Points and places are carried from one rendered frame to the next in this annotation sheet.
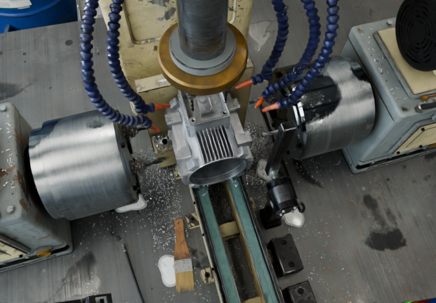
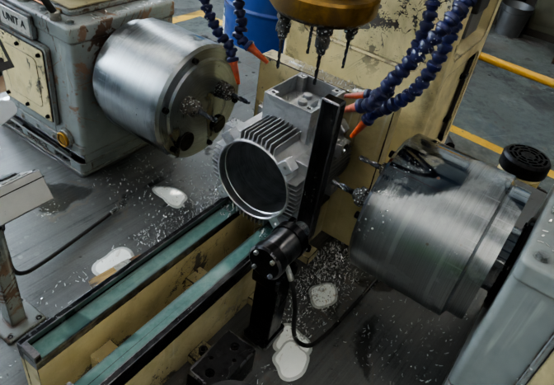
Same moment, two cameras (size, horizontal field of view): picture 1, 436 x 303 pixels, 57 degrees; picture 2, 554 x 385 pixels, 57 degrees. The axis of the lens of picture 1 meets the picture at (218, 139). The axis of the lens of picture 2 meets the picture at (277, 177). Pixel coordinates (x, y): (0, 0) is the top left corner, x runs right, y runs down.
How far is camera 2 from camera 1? 0.70 m
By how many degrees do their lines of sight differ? 40
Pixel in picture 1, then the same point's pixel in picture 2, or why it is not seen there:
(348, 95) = (471, 192)
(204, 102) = (306, 97)
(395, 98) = (539, 241)
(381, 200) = not seen: outside the picture
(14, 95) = not seen: hidden behind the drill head
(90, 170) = (149, 53)
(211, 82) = not seen: outside the picture
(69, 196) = (115, 63)
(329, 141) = (398, 240)
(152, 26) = not seen: hidden behind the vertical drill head
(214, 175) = (252, 205)
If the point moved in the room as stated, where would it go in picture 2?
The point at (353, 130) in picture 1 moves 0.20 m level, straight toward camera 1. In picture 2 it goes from (443, 251) to (302, 237)
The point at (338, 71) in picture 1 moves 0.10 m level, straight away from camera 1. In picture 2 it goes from (487, 168) to (545, 169)
